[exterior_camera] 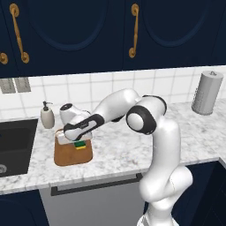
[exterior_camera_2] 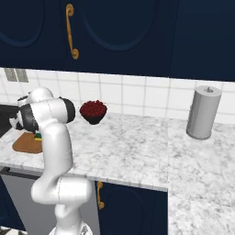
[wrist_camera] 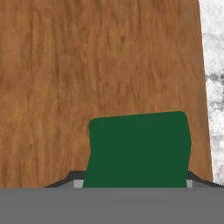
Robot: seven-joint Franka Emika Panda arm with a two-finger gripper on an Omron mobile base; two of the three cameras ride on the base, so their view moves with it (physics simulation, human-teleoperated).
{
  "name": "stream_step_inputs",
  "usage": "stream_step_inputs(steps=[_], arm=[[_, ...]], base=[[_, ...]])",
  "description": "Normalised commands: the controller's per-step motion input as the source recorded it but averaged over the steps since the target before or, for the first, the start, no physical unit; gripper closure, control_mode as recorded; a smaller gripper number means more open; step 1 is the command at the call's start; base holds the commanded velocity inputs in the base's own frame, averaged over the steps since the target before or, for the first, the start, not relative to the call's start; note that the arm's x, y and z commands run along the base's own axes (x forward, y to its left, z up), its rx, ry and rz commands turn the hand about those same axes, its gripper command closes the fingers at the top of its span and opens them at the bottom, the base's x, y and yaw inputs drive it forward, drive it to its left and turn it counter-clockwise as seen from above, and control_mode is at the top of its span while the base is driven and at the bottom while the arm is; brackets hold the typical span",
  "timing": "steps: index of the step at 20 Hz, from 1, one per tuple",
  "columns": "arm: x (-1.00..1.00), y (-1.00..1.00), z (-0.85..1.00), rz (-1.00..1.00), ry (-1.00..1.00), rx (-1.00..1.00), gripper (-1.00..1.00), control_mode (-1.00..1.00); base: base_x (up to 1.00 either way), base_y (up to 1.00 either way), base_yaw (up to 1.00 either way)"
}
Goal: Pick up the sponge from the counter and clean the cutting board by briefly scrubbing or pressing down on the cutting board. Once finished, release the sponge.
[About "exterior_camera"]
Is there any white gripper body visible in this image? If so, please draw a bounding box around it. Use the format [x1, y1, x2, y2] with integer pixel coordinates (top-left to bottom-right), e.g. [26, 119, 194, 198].
[56, 130, 94, 146]

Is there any grey paper towel roll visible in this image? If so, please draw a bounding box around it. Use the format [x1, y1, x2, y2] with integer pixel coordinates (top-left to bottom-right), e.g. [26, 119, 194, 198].
[191, 70, 224, 116]

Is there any grey wall socket plate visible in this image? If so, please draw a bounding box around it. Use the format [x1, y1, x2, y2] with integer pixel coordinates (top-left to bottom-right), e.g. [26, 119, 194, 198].
[13, 76, 32, 94]
[0, 78, 17, 95]

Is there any brown wooden cutting board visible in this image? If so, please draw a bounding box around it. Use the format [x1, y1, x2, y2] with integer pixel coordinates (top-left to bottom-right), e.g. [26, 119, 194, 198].
[53, 127, 94, 168]

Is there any grey dishwasher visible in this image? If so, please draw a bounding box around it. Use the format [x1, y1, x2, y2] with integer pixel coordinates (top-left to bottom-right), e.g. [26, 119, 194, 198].
[39, 172, 149, 226]

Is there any gold cupboard handle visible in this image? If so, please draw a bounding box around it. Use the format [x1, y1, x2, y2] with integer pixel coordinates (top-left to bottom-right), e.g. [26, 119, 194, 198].
[0, 52, 10, 65]
[9, 3, 31, 64]
[128, 3, 140, 59]

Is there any navy cupboard door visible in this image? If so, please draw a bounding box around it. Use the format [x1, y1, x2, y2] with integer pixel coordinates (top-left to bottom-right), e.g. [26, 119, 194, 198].
[122, 0, 226, 72]
[2, 0, 125, 78]
[0, 0, 20, 79]

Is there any beige soap dispenser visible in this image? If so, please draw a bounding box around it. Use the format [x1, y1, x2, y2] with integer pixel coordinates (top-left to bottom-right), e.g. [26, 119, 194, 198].
[40, 101, 56, 130]

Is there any black sink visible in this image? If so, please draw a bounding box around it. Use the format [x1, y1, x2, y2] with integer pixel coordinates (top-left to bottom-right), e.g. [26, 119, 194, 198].
[0, 117, 40, 178]

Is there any black dishwasher handle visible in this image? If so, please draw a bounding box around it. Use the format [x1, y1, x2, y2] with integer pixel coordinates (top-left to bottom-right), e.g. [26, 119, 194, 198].
[49, 172, 144, 197]

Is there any green and yellow sponge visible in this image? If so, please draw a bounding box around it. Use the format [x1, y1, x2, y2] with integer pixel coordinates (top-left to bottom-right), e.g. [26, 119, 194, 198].
[73, 140, 87, 151]

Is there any navy lower cupboard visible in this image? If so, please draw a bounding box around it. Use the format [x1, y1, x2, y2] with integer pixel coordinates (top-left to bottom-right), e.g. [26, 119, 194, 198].
[0, 189, 50, 226]
[142, 159, 226, 226]

